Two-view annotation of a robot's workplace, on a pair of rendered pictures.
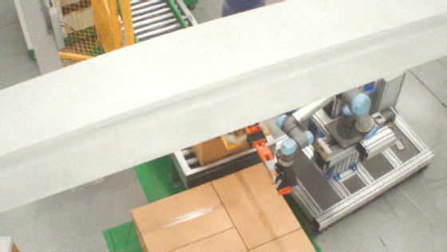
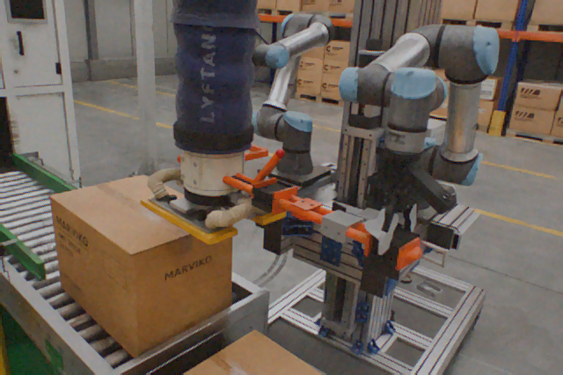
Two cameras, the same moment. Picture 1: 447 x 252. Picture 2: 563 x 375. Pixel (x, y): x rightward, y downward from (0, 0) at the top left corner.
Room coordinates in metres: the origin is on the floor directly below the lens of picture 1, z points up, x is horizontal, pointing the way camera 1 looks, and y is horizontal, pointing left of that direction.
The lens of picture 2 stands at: (1.00, 0.26, 1.63)
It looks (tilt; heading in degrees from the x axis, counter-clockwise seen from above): 21 degrees down; 337
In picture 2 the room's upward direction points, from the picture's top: 4 degrees clockwise
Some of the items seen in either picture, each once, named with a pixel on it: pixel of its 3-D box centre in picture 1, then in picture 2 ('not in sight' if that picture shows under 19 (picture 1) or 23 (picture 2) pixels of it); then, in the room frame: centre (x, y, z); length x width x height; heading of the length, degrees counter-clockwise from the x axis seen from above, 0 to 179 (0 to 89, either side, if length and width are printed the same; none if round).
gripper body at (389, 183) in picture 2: (284, 167); (395, 178); (1.72, -0.30, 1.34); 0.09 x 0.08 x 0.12; 23
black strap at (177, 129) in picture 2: not in sight; (215, 131); (2.24, -0.06, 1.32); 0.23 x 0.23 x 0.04
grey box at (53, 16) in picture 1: (55, 22); not in sight; (2.58, 1.12, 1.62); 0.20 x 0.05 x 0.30; 26
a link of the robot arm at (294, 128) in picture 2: not in sight; (296, 129); (2.66, -0.50, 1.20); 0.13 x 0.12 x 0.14; 32
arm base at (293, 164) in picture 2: not in sight; (296, 158); (2.65, -0.50, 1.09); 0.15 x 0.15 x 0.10
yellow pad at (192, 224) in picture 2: (223, 124); (186, 211); (2.20, 0.03, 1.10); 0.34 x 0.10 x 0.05; 24
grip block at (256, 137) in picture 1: (256, 139); (274, 195); (2.01, -0.16, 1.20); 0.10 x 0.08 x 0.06; 114
